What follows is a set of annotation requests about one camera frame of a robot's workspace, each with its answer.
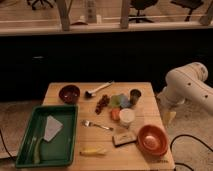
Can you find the dark sponge block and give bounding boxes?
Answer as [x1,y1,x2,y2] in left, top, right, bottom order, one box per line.
[112,131,137,147]

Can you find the black cable right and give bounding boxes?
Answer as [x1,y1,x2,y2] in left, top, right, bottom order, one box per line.
[169,133,213,171]

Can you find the green plastic tray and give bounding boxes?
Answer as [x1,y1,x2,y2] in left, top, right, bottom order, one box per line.
[15,105,78,168]

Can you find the wooden table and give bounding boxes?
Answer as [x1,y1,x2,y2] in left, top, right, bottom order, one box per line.
[20,81,176,171]

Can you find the dark red grapes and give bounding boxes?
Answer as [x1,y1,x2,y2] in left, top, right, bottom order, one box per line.
[95,95,110,114]

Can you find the orange bowl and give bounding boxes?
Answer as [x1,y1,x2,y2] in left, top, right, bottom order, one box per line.
[137,125,168,156]

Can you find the silver fork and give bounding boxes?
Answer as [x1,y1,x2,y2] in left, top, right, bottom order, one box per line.
[81,120,114,131]

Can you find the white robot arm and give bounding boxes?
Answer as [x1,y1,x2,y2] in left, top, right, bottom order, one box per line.
[157,62,213,127]

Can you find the grey cloth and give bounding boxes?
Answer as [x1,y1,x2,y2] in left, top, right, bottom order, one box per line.
[44,116,63,142]

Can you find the green handled utensil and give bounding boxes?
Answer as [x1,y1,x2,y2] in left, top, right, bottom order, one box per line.
[33,137,43,164]

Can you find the orange carrot toy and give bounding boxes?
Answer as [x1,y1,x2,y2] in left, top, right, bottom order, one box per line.
[111,108,120,121]

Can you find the black cable left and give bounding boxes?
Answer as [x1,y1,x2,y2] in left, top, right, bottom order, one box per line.
[0,128,17,163]

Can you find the white cup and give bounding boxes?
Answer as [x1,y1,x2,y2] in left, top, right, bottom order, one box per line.
[119,108,135,128]

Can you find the dark metal cup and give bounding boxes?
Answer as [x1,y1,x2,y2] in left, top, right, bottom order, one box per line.
[130,89,141,105]

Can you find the yellow banana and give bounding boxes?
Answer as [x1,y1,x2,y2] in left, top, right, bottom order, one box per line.
[79,148,107,156]

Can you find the purple bowl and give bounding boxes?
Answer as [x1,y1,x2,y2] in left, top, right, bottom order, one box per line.
[59,85,80,104]

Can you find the black cable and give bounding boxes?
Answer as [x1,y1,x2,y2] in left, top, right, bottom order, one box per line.
[169,133,213,171]
[0,128,17,163]

